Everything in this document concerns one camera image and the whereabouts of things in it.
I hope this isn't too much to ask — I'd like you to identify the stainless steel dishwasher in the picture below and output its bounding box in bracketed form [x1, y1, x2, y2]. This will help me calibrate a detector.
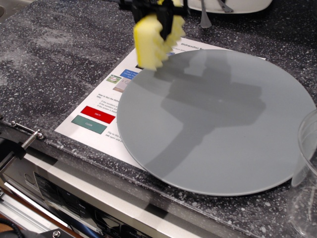
[1, 151, 243, 238]

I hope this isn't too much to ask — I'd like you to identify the grey round plate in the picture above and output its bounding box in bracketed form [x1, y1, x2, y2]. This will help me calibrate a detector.
[117, 50, 316, 196]

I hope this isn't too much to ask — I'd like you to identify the white dish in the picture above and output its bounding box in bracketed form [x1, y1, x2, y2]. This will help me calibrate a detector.
[184, 0, 273, 14]

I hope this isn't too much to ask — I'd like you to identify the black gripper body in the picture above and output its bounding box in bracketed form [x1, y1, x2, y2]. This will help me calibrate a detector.
[118, 0, 189, 15]

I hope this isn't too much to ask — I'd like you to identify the metal clamp screw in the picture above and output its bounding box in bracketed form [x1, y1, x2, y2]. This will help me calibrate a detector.
[0, 121, 45, 175]

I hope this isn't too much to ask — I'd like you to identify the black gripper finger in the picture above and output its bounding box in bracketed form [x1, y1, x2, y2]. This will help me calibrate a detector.
[158, 11, 173, 40]
[131, 6, 148, 22]

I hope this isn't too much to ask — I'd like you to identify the laminated dishwasher instruction sheet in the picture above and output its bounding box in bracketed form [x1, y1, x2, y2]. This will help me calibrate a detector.
[56, 39, 267, 173]

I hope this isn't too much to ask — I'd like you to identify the black clamp bracket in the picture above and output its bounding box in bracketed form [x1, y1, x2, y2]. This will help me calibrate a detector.
[0, 137, 26, 162]

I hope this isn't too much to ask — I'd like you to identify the yellow sponge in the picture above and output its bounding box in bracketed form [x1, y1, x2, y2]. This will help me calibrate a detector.
[133, 10, 186, 70]

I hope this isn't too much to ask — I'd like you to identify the metal utensil handle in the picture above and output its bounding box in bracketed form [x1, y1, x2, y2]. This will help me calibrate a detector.
[218, 0, 234, 13]

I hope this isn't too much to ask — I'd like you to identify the clear plastic cup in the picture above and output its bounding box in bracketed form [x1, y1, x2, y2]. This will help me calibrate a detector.
[287, 110, 317, 238]

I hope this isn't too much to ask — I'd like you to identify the metal spoon handle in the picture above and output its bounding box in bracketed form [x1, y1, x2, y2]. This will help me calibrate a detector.
[200, 0, 211, 28]

